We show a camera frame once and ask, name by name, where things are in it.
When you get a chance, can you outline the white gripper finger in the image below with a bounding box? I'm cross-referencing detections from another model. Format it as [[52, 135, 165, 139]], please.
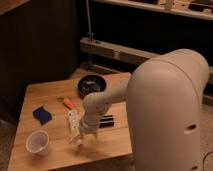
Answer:
[[92, 131, 99, 141], [70, 132, 82, 144]]

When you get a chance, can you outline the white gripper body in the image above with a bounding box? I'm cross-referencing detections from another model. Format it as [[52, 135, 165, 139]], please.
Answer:
[[79, 113, 102, 134]]

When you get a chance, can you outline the white plastic bottle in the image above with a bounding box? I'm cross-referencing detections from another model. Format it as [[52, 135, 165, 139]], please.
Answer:
[[68, 109, 82, 136]]

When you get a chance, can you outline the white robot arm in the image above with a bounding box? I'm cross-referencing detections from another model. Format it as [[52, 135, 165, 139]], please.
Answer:
[[79, 49, 209, 171]]

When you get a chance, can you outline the black striped rectangular block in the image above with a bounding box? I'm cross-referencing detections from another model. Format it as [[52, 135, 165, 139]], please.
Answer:
[[100, 115, 114, 128]]

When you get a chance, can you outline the orange marker pen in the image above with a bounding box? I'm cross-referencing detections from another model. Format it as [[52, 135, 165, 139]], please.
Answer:
[[63, 98, 76, 110]]

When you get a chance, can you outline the small wooden table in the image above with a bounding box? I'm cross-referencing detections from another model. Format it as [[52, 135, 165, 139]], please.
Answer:
[[8, 79, 132, 171]]

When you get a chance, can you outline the black round bowl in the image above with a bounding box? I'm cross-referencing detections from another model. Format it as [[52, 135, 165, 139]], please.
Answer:
[[78, 75, 107, 98]]

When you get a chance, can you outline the white paper cup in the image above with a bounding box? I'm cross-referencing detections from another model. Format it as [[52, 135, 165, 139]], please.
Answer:
[[25, 130, 50, 155]]

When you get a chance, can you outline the blue cloth piece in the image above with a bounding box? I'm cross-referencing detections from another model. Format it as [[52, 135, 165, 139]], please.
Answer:
[[33, 106, 52, 125]]

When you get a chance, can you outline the wooden shelf board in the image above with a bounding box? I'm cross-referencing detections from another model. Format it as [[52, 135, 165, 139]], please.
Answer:
[[92, 0, 213, 21]]

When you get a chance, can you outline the metal rail beam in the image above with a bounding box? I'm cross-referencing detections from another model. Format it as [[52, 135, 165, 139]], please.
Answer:
[[80, 37, 213, 84]]

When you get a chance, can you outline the black cable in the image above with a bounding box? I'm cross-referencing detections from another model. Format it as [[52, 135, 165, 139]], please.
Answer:
[[201, 150, 213, 171]]

